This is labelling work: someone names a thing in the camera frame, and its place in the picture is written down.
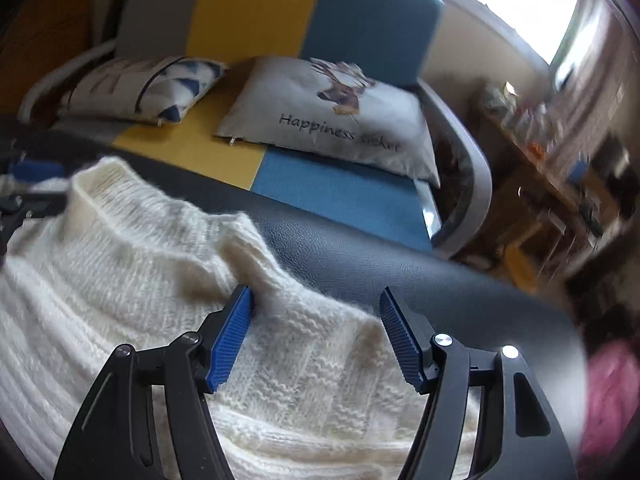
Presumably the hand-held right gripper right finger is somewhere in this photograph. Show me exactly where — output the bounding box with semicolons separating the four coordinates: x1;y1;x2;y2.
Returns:
379;286;581;480

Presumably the white knit sweater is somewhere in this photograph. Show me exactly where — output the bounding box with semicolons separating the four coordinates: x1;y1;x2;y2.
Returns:
0;156;481;480

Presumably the triangle pattern pillow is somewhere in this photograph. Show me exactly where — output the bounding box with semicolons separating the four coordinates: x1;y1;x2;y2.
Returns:
57;56;228;125

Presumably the cluster of glass jars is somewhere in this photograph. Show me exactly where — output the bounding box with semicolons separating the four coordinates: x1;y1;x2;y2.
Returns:
482;82;556;136

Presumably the pink patterned curtain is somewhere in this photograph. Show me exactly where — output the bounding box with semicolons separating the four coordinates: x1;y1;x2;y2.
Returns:
550;0;631;126

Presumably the deer print pillow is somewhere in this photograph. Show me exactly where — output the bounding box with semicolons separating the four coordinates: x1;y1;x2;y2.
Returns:
214;56;441;188

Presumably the grey yellow blue sofa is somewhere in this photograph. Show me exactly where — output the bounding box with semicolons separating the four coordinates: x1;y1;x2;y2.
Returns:
17;0;493;261

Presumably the wooden desk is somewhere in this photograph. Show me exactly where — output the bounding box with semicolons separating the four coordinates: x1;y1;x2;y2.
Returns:
480;105;621;261

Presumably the brown wooden wardrobe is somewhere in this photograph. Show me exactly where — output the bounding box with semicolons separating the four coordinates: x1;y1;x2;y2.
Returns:
0;0;126;116

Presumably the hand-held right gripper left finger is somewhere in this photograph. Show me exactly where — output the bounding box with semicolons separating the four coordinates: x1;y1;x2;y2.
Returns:
52;284;255;480

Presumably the pink quilt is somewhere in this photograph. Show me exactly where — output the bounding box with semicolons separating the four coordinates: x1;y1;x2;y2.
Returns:
575;340;640;480

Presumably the large barred window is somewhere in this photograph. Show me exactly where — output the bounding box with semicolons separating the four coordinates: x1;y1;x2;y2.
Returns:
400;0;581;63

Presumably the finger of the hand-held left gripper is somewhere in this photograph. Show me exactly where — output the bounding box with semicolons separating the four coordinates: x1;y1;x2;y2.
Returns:
0;190;70;257
0;158;67;184

